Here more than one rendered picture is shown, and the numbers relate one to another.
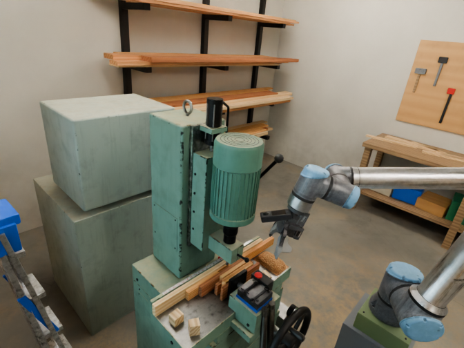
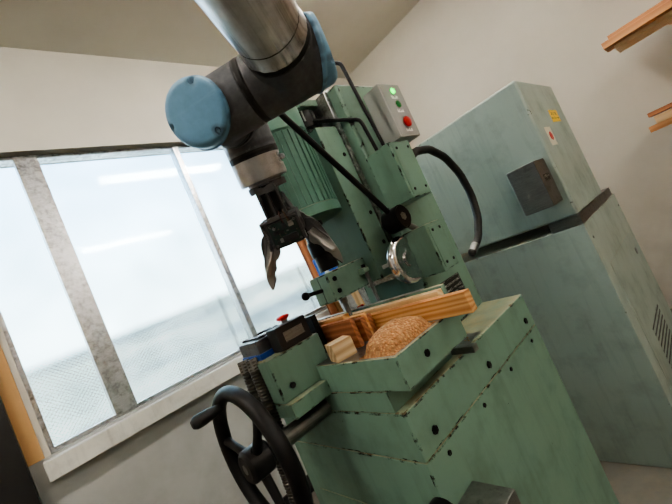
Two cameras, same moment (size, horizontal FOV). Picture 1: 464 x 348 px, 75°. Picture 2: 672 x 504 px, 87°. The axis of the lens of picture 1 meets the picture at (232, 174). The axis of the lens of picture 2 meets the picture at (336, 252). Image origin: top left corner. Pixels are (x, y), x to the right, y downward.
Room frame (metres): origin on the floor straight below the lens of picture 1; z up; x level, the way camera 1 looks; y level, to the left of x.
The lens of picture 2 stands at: (1.13, -0.89, 1.07)
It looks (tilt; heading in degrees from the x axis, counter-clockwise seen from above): 3 degrees up; 96
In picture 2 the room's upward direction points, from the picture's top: 24 degrees counter-clockwise
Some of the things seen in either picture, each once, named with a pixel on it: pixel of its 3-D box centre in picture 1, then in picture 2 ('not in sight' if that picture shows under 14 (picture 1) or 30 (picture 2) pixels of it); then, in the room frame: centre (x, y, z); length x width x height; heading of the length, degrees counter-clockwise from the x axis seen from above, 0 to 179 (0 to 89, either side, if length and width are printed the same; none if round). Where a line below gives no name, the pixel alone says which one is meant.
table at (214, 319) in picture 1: (236, 299); (322, 368); (0.90, -0.07, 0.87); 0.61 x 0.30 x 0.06; 138
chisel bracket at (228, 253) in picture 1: (225, 247); (343, 283); (1.02, 0.00, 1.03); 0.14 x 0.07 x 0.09; 48
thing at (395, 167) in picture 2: not in sight; (399, 174); (1.26, 0.04, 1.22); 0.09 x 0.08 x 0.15; 48
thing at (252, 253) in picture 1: (235, 264); (370, 323); (1.04, -0.05, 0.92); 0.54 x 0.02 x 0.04; 138
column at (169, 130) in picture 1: (184, 194); (385, 214); (1.20, 0.20, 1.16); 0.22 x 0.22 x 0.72; 48
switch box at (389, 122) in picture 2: not in sight; (392, 115); (1.32, 0.13, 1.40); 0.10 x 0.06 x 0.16; 48
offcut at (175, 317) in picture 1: (176, 317); not in sight; (0.75, 0.15, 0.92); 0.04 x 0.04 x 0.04; 51
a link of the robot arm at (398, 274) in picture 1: (401, 284); not in sight; (1.11, -0.84, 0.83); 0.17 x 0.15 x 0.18; 174
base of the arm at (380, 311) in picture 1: (391, 303); not in sight; (1.12, -0.85, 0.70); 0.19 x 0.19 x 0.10
